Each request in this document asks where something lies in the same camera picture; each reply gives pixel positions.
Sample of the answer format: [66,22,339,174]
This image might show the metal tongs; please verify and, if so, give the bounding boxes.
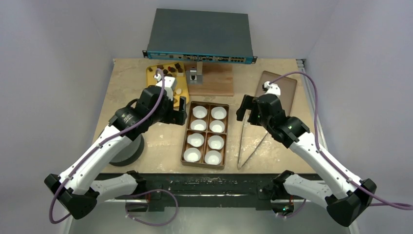
[237,111,268,170]

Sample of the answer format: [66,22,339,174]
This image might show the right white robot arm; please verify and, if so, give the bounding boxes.
[236,94,377,227]

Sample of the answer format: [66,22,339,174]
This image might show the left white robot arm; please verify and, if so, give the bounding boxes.
[44,85,188,224]

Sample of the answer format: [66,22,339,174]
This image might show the brown chocolate box tray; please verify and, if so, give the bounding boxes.
[180,101,229,170]

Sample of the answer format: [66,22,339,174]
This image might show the brown box lid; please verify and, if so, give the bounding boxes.
[254,71,297,116]

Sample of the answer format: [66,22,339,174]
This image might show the grey metal stand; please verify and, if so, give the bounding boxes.
[187,61,203,85]

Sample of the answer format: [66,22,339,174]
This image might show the yellow tray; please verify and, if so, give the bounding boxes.
[146,62,190,108]

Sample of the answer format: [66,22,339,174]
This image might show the wooden board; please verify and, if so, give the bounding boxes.
[184,62,234,97]

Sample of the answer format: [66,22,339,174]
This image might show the grey round speaker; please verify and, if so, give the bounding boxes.
[109,135,145,167]

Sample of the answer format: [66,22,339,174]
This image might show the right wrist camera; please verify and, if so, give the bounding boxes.
[262,81,281,97]

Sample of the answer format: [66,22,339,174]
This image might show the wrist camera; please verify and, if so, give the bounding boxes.
[154,74,177,101]
[262,81,281,97]

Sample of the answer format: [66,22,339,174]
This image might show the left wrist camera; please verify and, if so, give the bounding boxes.
[154,74,177,101]

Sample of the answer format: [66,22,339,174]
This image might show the blue network switch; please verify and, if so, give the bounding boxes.
[142,8,257,64]

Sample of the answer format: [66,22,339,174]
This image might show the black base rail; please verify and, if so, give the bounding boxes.
[114,173,292,212]

